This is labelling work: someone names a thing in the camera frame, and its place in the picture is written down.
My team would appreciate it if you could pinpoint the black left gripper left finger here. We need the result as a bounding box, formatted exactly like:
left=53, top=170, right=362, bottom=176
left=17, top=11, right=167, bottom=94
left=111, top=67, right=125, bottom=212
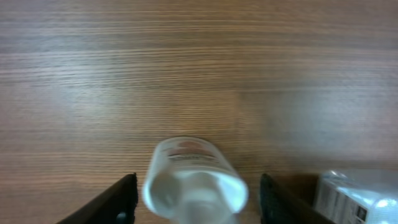
left=57, top=173, right=139, bottom=224

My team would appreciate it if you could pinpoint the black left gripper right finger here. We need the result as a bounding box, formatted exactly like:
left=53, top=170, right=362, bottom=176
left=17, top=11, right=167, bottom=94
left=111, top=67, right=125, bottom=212
left=259, top=174, right=333, bottom=224

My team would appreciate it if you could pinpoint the white lotion bottle clear cap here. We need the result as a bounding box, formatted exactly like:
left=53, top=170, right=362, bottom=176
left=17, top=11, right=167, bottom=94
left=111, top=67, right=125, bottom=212
left=142, top=136, right=249, bottom=224

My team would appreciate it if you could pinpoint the clear plastic container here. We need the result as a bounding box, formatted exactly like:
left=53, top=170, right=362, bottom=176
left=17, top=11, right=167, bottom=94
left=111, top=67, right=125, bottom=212
left=313, top=169, right=397, bottom=224

